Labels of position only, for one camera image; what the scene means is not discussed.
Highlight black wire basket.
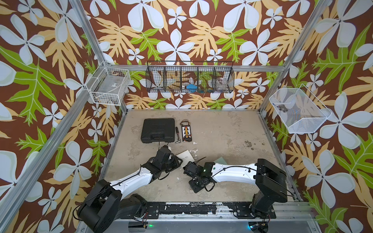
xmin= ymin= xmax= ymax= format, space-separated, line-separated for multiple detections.
xmin=145 ymin=61 xmax=235 ymax=93

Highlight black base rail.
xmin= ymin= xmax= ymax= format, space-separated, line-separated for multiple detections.
xmin=117 ymin=202 xmax=276 ymax=219

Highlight white mesh basket right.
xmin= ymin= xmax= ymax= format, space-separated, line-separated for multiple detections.
xmin=269 ymin=84 xmax=332 ymax=134

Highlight teal jewelry box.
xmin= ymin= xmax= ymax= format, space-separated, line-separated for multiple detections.
xmin=214 ymin=157 xmax=227 ymax=165

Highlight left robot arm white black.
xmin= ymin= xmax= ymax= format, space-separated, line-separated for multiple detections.
xmin=75 ymin=145 xmax=183 ymax=233

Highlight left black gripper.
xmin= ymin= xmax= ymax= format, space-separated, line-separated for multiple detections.
xmin=160 ymin=155 xmax=184 ymax=172

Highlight black charging board yellow connectors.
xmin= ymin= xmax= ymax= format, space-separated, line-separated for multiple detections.
xmin=180 ymin=119 xmax=192 ymax=142

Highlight chrome ratchet wrench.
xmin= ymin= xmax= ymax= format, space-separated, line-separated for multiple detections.
xmin=175 ymin=126 xmax=181 ymax=144

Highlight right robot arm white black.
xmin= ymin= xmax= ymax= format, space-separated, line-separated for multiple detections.
xmin=183 ymin=159 xmax=288 ymax=219

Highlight black plastic tool case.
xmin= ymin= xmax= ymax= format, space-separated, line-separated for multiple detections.
xmin=140 ymin=118 xmax=175 ymax=144

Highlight white wire basket left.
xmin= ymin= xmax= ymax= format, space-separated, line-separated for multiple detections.
xmin=86 ymin=62 xmax=131 ymax=106

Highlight white drawer jewelry box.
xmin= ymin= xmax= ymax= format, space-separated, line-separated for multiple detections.
xmin=177 ymin=150 xmax=195 ymax=167

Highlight blue object in basket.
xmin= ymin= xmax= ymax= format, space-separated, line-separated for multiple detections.
xmin=186 ymin=84 xmax=198 ymax=93

